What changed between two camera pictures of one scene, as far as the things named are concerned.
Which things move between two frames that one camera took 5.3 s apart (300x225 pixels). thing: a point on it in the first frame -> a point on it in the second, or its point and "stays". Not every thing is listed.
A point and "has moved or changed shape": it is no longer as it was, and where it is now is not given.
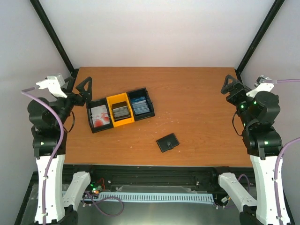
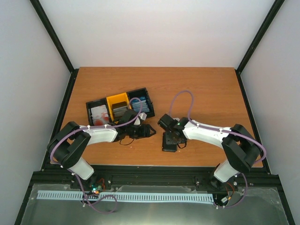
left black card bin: [95, 103] stays
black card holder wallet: [168, 142] has moved or changed shape
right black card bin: [142, 105] stays
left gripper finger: [70, 84] -> [148, 128]
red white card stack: [100, 116] stays
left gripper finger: [86, 95] -> [147, 135]
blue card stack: [140, 105] stays
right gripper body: [233, 98] -> [172, 140]
